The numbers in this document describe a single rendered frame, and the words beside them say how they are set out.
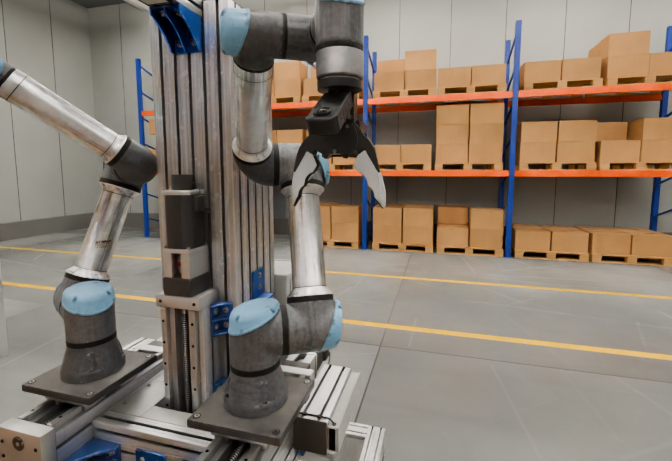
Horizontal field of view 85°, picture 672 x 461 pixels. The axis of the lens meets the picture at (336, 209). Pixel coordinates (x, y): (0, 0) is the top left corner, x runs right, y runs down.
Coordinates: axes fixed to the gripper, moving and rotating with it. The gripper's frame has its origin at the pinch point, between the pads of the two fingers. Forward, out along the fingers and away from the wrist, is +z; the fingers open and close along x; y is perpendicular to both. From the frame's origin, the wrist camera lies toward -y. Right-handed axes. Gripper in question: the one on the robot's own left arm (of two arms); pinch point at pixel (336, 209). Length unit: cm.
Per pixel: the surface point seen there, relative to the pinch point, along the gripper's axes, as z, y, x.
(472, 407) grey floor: 152, 192, -42
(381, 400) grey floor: 152, 183, 18
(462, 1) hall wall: -368, 808, -56
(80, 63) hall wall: -307, 774, 956
